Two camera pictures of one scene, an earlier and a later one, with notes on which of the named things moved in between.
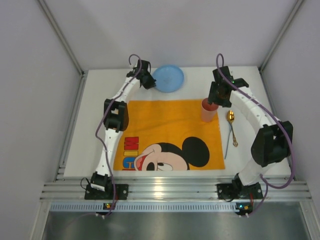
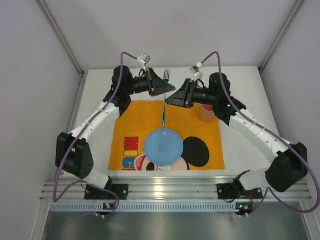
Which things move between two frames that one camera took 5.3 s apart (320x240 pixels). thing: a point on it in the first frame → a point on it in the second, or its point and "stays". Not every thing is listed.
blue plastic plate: [169, 78] → [163, 146]
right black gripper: [218, 97] → [188, 93]
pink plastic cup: [209, 110] stays
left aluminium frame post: [80, 92] stays
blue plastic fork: [229, 134] → [166, 79]
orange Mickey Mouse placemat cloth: [154, 130] stays
